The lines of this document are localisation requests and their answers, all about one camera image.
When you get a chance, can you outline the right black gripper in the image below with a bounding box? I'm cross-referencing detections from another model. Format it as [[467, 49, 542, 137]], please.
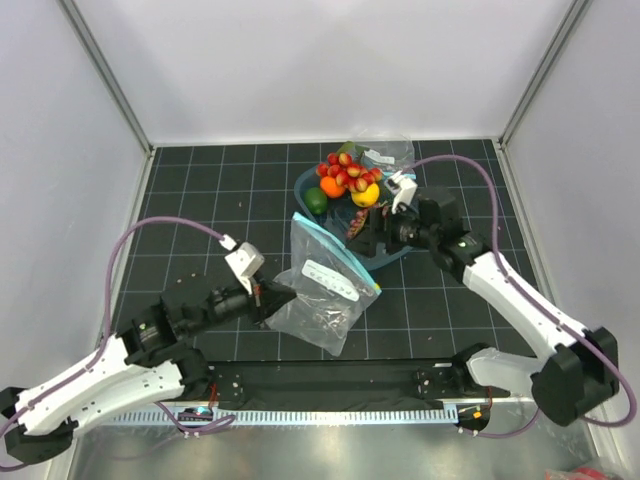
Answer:
[[347, 199, 439, 257]]

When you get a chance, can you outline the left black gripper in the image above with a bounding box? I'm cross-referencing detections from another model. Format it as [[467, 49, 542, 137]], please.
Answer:
[[187, 270, 298, 336]]

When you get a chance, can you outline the clear zip top bag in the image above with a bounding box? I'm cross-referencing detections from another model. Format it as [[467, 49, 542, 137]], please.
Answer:
[[266, 213, 381, 357]]

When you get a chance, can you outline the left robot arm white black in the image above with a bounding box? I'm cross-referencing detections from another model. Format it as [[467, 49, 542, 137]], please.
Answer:
[[1, 276, 296, 465]]

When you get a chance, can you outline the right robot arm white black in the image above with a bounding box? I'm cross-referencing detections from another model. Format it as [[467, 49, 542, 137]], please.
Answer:
[[347, 187, 620, 426]]

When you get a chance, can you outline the purple grape bunch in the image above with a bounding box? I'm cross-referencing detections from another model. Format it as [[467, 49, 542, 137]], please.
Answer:
[[346, 201, 389, 240]]

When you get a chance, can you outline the yellow lemon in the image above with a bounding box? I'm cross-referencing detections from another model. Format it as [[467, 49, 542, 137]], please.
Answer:
[[351, 183, 380, 208]]

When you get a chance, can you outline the teal plastic tray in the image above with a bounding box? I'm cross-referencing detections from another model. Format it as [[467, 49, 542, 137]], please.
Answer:
[[293, 167, 412, 271]]

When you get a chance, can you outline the orange fruit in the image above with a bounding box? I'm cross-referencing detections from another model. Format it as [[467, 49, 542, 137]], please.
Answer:
[[319, 176, 346, 199]]

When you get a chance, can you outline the green lime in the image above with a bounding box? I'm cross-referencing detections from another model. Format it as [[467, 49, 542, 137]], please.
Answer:
[[303, 187, 328, 216]]

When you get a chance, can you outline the red cherry fruit cluster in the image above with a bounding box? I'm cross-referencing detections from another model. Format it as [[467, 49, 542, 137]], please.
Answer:
[[315, 152, 383, 193]]

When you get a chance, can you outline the green leaf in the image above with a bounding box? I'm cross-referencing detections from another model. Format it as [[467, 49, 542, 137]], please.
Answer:
[[335, 141, 368, 156]]

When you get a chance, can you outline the black grid mat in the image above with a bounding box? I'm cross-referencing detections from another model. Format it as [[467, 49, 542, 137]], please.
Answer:
[[113, 139, 535, 361]]

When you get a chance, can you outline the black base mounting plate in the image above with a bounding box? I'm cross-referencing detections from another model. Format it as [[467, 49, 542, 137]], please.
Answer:
[[182, 359, 498, 412]]

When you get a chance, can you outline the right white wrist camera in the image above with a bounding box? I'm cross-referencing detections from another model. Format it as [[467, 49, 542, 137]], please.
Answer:
[[383, 171, 417, 214]]

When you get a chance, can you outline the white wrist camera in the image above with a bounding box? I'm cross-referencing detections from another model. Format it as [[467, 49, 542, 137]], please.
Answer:
[[383, 171, 417, 214], [219, 235, 264, 296]]

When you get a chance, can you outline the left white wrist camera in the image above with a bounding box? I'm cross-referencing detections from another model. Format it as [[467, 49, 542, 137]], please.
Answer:
[[219, 235, 264, 296]]

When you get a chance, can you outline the slotted white cable duct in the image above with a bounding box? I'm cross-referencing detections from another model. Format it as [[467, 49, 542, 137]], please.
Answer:
[[82, 407, 459, 427]]

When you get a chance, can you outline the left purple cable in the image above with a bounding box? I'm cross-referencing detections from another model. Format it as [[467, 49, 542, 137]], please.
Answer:
[[0, 217, 239, 471]]

